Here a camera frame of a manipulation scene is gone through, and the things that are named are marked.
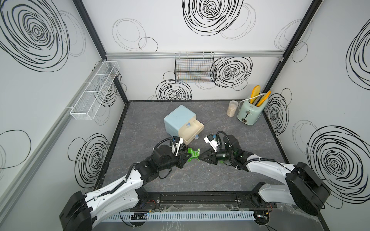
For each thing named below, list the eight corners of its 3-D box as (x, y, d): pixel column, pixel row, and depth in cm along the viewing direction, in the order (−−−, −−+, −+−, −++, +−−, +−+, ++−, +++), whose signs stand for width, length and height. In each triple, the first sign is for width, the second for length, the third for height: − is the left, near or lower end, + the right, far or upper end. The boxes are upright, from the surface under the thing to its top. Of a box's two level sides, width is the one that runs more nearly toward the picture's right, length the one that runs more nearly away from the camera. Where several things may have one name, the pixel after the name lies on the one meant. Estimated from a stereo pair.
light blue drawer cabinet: (165, 132, 102) (161, 119, 90) (182, 117, 111) (181, 103, 99) (177, 143, 97) (176, 130, 84) (194, 126, 106) (195, 112, 93)
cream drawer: (178, 142, 97) (177, 130, 86) (194, 127, 105) (194, 114, 94) (188, 149, 94) (188, 138, 83) (203, 133, 102) (205, 121, 90)
